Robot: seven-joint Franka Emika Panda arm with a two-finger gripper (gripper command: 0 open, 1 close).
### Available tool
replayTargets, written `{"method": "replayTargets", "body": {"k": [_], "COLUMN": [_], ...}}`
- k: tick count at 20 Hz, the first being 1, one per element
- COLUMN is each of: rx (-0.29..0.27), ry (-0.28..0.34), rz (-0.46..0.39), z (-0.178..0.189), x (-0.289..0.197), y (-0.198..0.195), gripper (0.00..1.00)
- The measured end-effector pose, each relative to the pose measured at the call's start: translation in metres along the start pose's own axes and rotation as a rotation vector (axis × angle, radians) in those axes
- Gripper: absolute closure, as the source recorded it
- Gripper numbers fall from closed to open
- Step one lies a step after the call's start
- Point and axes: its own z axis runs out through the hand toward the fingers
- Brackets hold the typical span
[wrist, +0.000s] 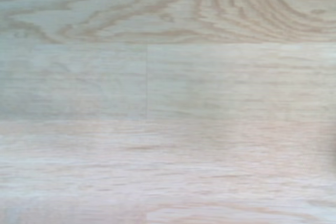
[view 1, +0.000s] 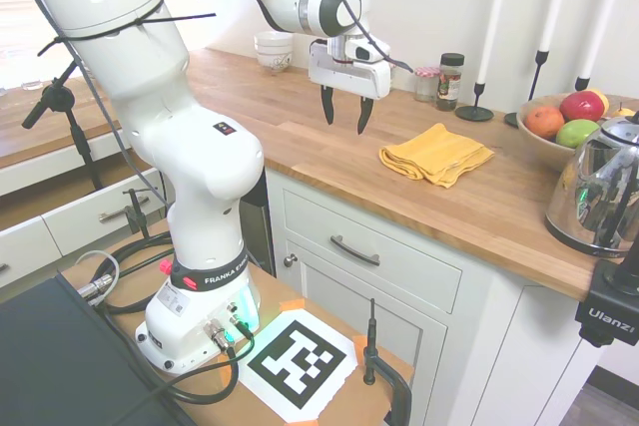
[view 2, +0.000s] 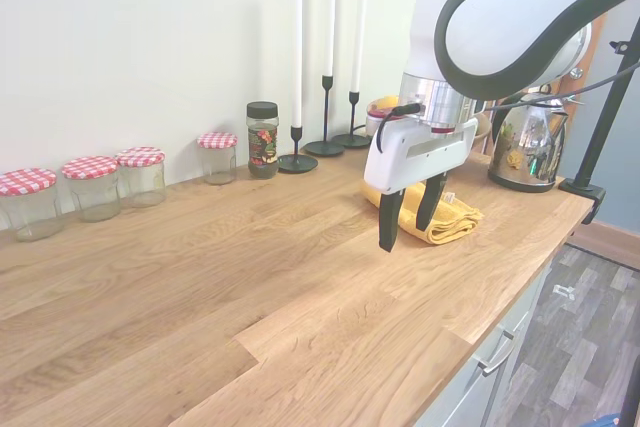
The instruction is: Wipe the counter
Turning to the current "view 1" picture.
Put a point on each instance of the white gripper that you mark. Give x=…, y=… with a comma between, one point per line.
x=344, y=78

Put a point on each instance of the yellow cloth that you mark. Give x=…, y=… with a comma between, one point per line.
x=439, y=151

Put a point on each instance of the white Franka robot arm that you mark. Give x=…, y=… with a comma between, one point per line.
x=150, y=97

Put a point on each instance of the glass jar red checked lid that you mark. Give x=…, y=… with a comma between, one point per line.
x=425, y=87

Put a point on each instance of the white bowl floral print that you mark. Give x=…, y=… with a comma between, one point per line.
x=273, y=63

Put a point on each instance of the plain white bowl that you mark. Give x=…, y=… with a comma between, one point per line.
x=273, y=41

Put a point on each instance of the spice jar black lid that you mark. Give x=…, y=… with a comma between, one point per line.
x=450, y=84

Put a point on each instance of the short black candle holder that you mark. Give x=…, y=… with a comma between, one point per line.
x=474, y=113

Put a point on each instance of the silver cabinet knob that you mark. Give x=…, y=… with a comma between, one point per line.
x=290, y=260

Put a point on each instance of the white drawer front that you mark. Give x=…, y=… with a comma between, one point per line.
x=409, y=266

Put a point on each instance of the tall white taper candle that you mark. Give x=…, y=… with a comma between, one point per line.
x=556, y=2
x=494, y=17
x=599, y=12

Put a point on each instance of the tall black candle holder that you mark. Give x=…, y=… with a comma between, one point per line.
x=538, y=69

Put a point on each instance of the beige fruit bowl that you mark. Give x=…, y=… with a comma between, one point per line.
x=541, y=145

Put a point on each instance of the orange tape piece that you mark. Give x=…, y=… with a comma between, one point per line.
x=229, y=371
x=292, y=305
x=317, y=422
x=362, y=341

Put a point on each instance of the black bar clamp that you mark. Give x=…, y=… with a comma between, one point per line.
x=370, y=336

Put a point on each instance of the green apple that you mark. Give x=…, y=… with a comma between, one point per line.
x=576, y=134

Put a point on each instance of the small black clamp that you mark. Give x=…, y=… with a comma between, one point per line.
x=135, y=211

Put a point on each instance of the red apple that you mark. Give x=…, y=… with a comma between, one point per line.
x=581, y=106

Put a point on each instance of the yellow lemon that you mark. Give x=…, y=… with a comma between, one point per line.
x=601, y=99

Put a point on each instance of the black white marker sheet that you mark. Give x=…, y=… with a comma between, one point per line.
x=299, y=361

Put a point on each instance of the shiny steel kettle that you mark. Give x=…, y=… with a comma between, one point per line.
x=599, y=186

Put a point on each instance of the yellow pear with stem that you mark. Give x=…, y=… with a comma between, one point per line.
x=624, y=112

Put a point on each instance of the white kitchen cabinet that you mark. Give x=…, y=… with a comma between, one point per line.
x=499, y=346

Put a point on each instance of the white drawer cabinet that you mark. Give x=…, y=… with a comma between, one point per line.
x=75, y=231

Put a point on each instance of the black controller box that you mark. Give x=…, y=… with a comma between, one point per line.
x=55, y=361

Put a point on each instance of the black Ulanzi camera clamp stand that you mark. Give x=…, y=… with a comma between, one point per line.
x=606, y=318

